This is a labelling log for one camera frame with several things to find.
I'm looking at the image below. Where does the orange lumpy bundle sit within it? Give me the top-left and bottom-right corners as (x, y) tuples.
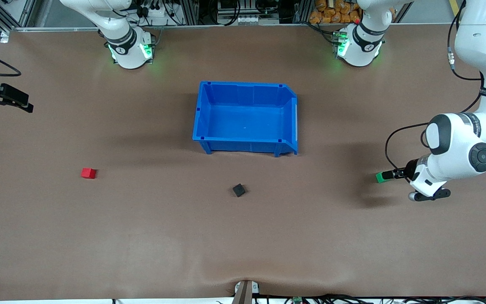
(309, 0), (362, 24)

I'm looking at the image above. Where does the blue plastic storage bin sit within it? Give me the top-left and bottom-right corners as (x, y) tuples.
(192, 81), (299, 158)

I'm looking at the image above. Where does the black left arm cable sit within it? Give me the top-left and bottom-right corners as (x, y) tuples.
(384, 0), (486, 174)

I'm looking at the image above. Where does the white power strip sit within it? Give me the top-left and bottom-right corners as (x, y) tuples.
(135, 2), (172, 21)

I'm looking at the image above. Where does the aluminium frame profile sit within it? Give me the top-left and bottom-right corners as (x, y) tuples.
(292, 0), (313, 24)
(175, 0), (201, 25)
(17, 0), (37, 29)

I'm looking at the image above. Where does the silver table edge rail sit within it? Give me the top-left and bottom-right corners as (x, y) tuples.
(10, 23), (454, 32)

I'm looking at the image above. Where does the brown post with grey bracket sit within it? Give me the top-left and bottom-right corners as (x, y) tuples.
(234, 280), (260, 304)

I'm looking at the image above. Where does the white terminal block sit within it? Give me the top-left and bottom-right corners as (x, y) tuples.
(237, 15), (278, 24)

